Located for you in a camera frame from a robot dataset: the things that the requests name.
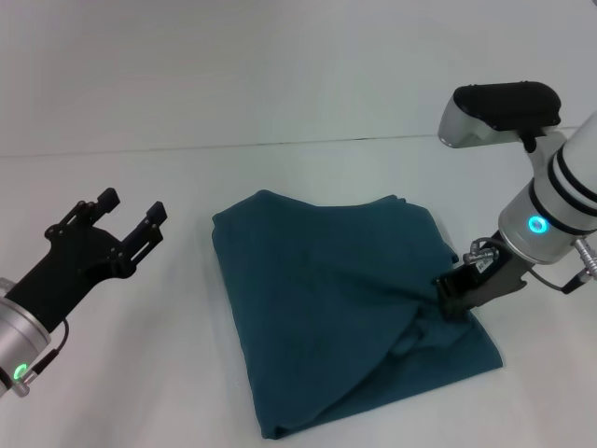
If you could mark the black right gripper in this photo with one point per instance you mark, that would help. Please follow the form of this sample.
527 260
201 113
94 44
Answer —
490 282

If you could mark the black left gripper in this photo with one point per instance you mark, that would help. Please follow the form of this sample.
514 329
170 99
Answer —
74 275

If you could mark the teal FREE print t-shirt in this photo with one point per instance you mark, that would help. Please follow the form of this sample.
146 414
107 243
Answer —
336 303

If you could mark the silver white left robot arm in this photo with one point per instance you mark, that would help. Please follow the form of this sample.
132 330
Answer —
18 336

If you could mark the small silver wrist stud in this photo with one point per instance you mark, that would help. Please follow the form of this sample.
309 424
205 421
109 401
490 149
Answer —
480 254

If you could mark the silver right camera mount bracket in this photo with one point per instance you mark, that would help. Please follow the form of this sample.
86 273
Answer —
543 151

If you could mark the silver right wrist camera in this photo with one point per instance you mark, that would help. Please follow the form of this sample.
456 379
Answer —
499 114

